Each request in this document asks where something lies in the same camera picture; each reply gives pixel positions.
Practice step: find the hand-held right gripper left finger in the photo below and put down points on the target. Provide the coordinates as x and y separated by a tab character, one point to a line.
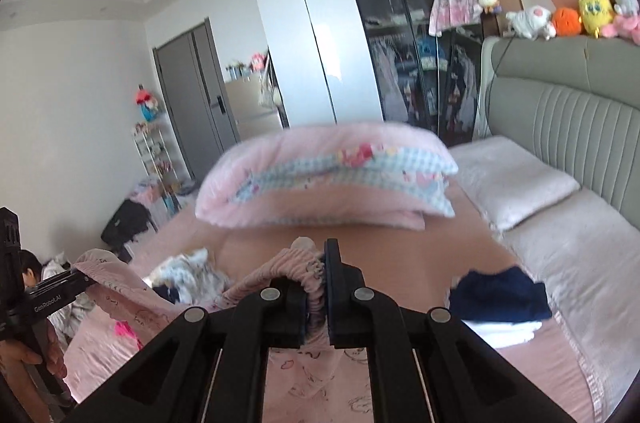
286	318

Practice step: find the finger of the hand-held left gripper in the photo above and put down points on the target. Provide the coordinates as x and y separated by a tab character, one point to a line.
55	295

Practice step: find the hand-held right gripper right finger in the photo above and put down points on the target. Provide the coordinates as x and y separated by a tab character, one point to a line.
345	298

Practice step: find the pink cartoon print pajama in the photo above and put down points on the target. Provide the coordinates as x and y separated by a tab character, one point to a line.
310	383

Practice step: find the person's left hand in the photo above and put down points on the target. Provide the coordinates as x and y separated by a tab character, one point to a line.
20	355

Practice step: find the black bag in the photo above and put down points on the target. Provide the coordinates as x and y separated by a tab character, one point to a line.
125	225

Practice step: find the white printed crumpled garment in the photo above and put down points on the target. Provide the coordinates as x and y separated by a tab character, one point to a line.
192	270

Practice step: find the navy crumpled garment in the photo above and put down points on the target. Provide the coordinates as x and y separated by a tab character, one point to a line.
167	294

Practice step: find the pink checked folded quilt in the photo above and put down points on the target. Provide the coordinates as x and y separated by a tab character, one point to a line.
320	168

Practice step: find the white folded cloth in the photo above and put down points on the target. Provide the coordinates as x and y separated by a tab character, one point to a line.
505	333

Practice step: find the white shelf rack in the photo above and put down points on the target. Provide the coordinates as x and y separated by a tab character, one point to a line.
155	153

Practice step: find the light pink pillow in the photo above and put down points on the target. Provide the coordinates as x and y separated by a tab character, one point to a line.
510	180
575	253

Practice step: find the red blue plush toy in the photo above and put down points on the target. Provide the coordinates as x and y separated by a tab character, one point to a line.
146	103

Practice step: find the beige drawer cabinet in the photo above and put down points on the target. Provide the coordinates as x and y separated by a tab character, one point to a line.
250	108

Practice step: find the white hanging bag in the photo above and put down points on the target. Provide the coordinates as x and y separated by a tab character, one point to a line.
268	92

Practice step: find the grey door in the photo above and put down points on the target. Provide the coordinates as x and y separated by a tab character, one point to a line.
195	103

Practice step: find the black glass wardrobe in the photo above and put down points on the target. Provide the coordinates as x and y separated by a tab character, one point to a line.
415	68

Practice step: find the white wardrobe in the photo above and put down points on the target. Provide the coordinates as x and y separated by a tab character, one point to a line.
320	48

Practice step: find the pink plush doll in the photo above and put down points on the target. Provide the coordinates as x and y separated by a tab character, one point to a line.
258	62

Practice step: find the grey padded headboard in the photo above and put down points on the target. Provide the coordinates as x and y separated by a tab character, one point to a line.
565	113

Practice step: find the pink hanging garment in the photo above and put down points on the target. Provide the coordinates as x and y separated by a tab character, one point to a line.
454	3

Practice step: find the white plush animal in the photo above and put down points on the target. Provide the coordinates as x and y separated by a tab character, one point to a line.
530	22

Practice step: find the orange plush toy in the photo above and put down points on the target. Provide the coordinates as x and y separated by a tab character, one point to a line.
567	22

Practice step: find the yellow plush toy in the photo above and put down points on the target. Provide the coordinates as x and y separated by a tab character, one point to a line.
596	10

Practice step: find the pink grey plush cat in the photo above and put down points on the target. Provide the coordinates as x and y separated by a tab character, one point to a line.
625	13

